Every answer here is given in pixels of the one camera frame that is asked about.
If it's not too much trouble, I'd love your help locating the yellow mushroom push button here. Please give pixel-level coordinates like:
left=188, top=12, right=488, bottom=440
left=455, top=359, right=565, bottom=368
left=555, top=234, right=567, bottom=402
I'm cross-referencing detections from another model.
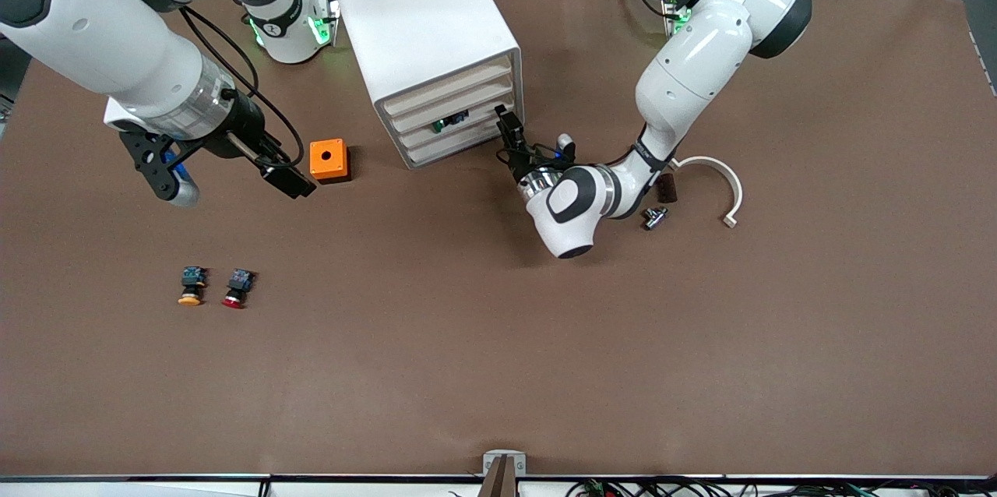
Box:
left=178, top=266, right=209, bottom=308

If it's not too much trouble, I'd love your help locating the brown table mat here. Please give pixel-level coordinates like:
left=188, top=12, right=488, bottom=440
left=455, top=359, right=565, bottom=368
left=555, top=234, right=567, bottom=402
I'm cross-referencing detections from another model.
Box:
left=0, top=0, right=997, bottom=478

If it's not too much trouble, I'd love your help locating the red mushroom push button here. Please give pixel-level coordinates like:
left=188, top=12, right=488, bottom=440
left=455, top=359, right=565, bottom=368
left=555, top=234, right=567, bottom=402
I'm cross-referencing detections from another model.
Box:
left=221, top=268, right=255, bottom=311

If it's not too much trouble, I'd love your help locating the orange box with hole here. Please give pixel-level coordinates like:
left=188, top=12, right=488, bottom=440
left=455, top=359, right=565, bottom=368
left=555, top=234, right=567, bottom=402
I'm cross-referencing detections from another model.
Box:
left=309, top=139, right=352, bottom=185

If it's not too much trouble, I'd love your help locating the white curved plastic arc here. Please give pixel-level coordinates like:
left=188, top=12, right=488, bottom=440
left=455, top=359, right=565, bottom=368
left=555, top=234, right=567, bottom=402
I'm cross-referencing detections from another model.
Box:
left=671, top=155, right=745, bottom=230

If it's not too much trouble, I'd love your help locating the aluminium profile post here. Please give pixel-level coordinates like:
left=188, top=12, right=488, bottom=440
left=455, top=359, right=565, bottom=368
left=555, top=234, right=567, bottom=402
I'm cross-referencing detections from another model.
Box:
left=477, top=456, right=520, bottom=497

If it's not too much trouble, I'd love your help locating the grey metal bracket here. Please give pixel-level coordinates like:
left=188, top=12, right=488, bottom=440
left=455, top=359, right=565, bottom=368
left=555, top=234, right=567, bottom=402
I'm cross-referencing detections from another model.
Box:
left=482, top=449, right=527, bottom=478

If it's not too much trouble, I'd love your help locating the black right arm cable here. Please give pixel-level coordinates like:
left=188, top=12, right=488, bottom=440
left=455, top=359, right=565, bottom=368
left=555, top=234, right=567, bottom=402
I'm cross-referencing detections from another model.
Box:
left=178, top=5, right=306, bottom=171

